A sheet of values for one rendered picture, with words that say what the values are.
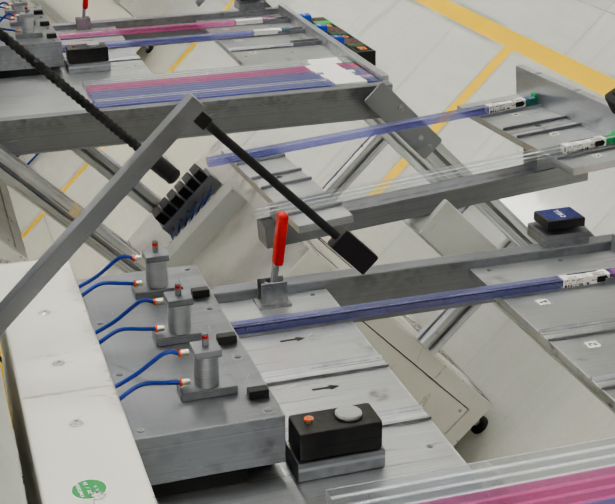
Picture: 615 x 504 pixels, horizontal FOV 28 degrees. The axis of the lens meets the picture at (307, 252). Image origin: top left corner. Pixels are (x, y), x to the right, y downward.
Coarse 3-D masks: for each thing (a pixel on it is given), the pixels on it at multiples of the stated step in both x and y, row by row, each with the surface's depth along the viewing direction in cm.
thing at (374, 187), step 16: (560, 144) 165; (608, 144) 166; (480, 160) 161; (496, 160) 161; (512, 160) 162; (528, 160) 163; (400, 176) 158; (416, 176) 158; (432, 176) 159; (448, 176) 159; (320, 192) 156; (336, 192) 155; (352, 192) 156; (368, 192) 156; (256, 208) 152; (272, 208) 153; (288, 208) 154
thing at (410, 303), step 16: (480, 288) 142; (496, 288) 142; (512, 288) 142; (528, 288) 143; (544, 288) 143; (368, 304) 138; (384, 304) 138; (400, 304) 138; (416, 304) 139; (432, 304) 140; (448, 304) 140; (256, 320) 134; (272, 320) 134; (288, 320) 135; (304, 320) 135; (320, 320) 136; (336, 320) 136
